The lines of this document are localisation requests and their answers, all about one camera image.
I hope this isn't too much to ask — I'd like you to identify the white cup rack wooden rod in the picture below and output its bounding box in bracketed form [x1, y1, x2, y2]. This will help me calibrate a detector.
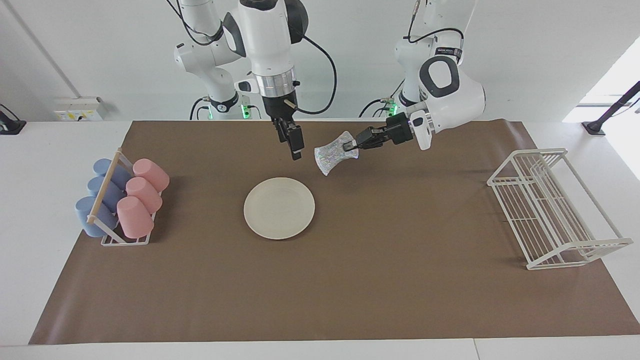
[86, 147, 163, 247]

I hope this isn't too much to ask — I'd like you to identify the white wire dish rack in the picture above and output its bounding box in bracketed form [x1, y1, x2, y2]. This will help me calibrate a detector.
[486, 147, 635, 271]

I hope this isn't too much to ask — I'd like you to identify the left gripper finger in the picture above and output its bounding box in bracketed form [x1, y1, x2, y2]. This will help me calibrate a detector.
[355, 126, 390, 146]
[344, 135, 392, 153]

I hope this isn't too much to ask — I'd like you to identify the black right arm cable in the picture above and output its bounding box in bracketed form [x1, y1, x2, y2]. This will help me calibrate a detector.
[166, 0, 338, 116]

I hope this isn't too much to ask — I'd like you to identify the white wall power outlet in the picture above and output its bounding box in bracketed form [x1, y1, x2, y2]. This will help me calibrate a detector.
[54, 96, 103, 122]

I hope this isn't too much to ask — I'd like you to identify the blue plastic cup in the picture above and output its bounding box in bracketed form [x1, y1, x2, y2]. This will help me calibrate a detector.
[75, 196, 121, 238]
[87, 176, 126, 213]
[93, 158, 133, 190]

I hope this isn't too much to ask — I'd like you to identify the brown table mat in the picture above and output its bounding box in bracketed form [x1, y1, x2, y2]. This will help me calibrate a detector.
[28, 120, 640, 346]

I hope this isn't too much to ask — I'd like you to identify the black angled stand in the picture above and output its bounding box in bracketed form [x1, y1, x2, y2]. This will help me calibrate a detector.
[581, 80, 640, 137]

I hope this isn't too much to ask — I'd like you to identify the pink plastic cup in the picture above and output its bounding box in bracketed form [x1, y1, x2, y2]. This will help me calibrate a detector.
[125, 177, 163, 215]
[132, 158, 170, 193]
[116, 196, 155, 239]

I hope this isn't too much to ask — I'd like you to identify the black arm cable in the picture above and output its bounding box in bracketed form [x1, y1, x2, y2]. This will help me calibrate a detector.
[166, 0, 338, 116]
[406, 0, 466, 43]

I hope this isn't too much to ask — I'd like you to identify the silver glitter sponge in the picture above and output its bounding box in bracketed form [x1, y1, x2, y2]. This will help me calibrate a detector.
[314, 131, 361, 177]

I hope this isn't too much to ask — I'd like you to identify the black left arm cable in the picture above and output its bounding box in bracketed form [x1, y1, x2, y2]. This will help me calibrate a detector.
[406, 0, 466, 43]

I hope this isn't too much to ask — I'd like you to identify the black table clamp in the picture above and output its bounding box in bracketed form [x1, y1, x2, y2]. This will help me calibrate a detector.
[0, 103, 27, 136]

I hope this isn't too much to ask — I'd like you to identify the cream round plate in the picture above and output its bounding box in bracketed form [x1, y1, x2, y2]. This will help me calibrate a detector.
[243, 177, 316, 241]

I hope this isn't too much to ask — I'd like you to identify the black base cable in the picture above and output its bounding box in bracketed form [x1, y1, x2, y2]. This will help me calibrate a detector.
[358, 76, 407, 119]
[189, 96, 211, 121]

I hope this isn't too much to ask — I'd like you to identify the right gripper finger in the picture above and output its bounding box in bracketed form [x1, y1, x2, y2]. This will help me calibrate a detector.
[288, 125, 305, 162]
[272, 117, 293, 144]

